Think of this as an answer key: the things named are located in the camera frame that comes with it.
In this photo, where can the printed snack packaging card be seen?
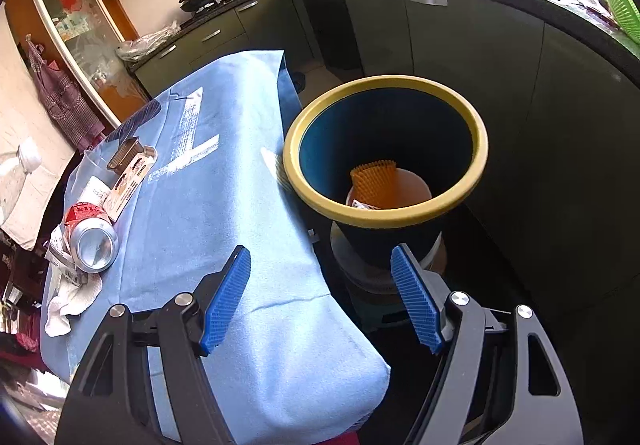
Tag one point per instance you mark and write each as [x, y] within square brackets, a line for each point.
[131, 185]

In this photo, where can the green kitchen cabinets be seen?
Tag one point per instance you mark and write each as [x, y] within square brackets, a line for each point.
[475, 50]

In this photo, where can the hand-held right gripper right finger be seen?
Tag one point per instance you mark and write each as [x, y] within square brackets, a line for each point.
[417, 300]

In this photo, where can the frosted glass door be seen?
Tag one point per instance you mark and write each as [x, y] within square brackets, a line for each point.
[75, 25]

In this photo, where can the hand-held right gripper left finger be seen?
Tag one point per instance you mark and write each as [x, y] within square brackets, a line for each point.
[222, 300]

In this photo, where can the orange plastic mesh piece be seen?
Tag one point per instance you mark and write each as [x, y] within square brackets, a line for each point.
[372, 182]

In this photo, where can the light blue cloth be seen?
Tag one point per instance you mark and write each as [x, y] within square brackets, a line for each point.
[225, 200]

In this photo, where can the blue yellow-rimmed trash bin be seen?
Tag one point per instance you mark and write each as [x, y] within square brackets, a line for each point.
[380, 125]

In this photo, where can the clear plastic bag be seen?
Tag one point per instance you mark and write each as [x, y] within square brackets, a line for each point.
[145, 45]

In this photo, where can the checked apron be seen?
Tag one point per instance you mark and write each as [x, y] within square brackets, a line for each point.
[65, 100]

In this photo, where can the clear plastic bottle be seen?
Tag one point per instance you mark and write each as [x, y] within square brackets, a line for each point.
[15, 180]

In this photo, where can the paper receipts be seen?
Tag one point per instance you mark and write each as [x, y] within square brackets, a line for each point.
[59, 250]

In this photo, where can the red soda can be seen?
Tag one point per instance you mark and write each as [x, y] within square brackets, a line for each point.
[92, 245]

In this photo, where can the white printed paper packet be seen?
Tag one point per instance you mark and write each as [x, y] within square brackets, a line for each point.
[92, 190]

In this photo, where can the green plastic colander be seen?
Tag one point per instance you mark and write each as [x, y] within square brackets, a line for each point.
[625, 5]

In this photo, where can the white tissue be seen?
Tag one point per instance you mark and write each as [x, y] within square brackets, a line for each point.
[70, 305]

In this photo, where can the brown plastic tray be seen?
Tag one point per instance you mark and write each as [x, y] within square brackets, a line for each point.
[122, 155]

